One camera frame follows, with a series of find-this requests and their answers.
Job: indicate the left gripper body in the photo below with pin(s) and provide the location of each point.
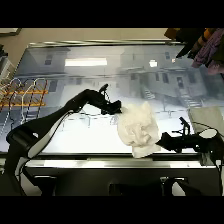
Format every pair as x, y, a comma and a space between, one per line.
111, 107

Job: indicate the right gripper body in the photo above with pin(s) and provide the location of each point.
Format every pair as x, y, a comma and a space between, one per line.
167, 141

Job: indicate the white garment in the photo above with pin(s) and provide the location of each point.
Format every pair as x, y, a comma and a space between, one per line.
136, 130

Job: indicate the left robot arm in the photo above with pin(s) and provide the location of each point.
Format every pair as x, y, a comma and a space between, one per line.
43, 125

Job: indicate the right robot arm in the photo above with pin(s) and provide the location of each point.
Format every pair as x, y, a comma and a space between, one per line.
197, 142

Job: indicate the brown clothes hanger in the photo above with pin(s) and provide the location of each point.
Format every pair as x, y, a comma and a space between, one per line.
23, 104
30, 92

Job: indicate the grey garment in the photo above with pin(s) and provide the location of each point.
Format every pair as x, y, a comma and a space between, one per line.
206, 116

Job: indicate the brown garment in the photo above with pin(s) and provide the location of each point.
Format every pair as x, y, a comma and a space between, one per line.
171, 33

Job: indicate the black garment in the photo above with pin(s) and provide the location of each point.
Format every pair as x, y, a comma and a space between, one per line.
190, 36

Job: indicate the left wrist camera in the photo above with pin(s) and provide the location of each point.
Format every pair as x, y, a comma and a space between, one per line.
103, 88

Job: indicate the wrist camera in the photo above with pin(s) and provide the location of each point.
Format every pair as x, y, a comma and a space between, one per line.
103, 88
184, 122

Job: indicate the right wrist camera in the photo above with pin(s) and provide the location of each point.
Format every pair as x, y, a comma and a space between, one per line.
184, 122

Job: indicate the silver frame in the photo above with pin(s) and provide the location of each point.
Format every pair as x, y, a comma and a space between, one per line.
116, 164

